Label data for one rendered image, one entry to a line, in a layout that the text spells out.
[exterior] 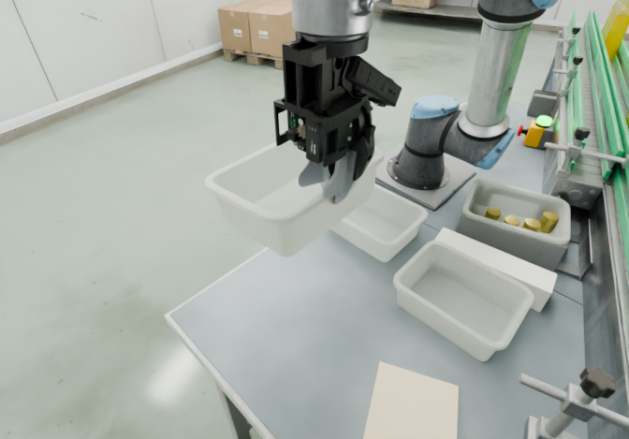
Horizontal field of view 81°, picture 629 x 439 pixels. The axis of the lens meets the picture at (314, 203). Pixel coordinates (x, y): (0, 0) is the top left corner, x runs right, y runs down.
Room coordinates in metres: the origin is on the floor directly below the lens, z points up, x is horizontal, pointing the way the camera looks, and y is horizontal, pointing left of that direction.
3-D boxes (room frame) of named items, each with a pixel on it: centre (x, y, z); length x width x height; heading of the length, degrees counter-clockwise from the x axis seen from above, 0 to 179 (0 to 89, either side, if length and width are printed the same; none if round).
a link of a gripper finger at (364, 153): (0.38, -0.04, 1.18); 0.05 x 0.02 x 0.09; 49
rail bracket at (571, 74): (1.29, -0.87, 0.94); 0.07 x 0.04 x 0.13; 62
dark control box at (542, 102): (1.40, -0.90, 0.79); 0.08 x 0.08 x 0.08; 62
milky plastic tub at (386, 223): (0.70, -0.14, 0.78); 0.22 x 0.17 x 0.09; 46
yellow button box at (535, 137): (1.15, -0.77, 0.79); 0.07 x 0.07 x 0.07; 62
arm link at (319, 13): (0.38, -0.02, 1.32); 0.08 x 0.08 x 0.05
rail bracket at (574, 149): (0.74, -0.62, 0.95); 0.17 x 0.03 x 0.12; 62
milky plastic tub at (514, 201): (0.69, -0.48, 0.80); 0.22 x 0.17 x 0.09; 62
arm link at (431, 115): (0.94, -0.33, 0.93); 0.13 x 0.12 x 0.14; 47
